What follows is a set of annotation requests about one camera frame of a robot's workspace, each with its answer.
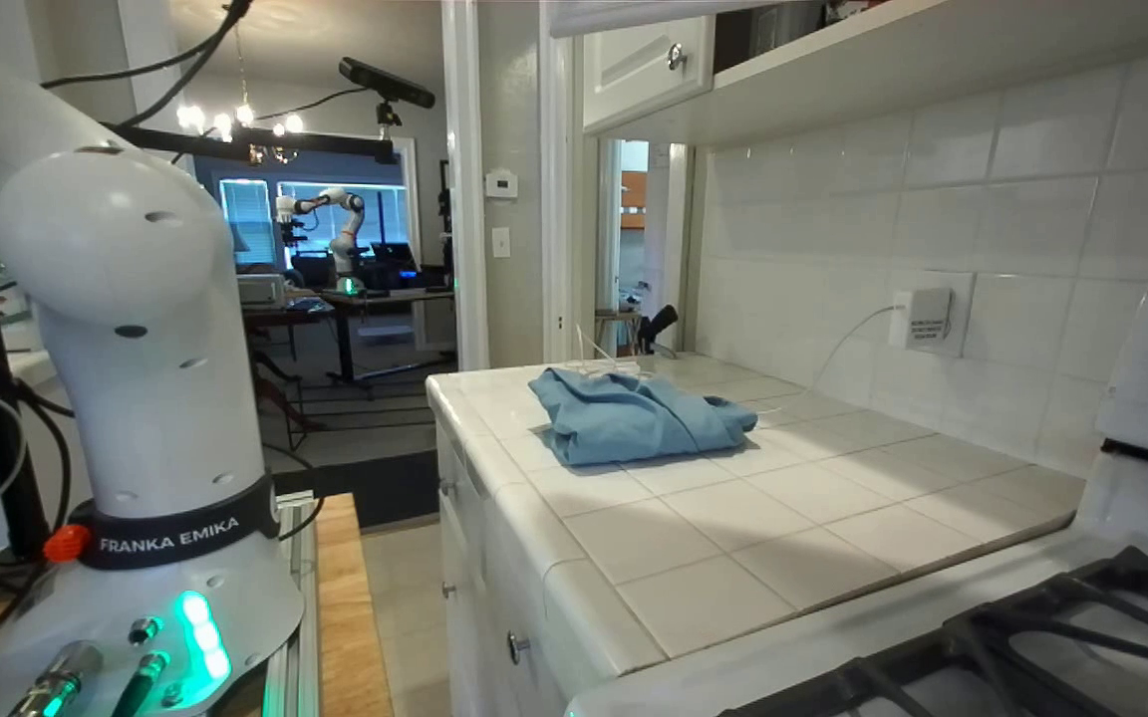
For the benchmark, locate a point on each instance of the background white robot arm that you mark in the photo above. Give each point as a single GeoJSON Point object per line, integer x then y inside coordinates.
{"type": "Point", "coordinates": [326, 226]}

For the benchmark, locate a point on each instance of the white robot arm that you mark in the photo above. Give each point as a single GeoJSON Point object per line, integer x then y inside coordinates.
{"type": "Point", "coordinates": [179, 583]}

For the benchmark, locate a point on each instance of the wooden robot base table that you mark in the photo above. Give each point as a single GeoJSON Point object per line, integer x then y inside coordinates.
{"type": "Point", "coordinates": [347, 647]}

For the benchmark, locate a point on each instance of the white upper cabinet left door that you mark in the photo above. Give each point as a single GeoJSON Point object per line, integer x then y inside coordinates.
{"type": "Point", "coordinates": [642, 68]}

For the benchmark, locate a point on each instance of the white lower counter cabinet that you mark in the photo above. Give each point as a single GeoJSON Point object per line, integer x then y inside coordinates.
{"type": "Point", "coordinates": [492, 587]}

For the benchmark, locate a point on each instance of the blue folded cloth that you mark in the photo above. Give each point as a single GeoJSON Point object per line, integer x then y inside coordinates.
{"type": "Point", "coordinates": [603, 419]}

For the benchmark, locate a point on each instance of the white gas stove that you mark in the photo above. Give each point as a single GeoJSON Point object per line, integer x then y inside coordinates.
{"type": "Point", "coordinates": [1050, 629]}

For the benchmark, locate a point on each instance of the wall thermostat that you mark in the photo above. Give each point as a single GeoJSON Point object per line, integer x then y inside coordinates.
{"type": "Point", "coordinates": [501, 184]}

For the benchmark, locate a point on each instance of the black overhead camera bar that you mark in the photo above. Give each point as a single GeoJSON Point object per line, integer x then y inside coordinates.
{"type": "Point", "coordinates": [383, 83]}

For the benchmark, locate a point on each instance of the white wall outlet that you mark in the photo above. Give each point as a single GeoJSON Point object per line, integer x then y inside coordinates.
{"type": "Point", "coordinates": [934, 315]}

